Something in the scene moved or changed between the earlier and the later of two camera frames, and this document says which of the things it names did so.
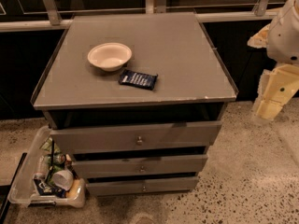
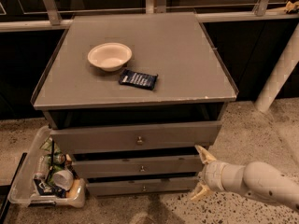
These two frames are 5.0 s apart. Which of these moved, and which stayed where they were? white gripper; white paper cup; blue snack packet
Moved: white gripper
Stayed: blue snack packet; white paper cup
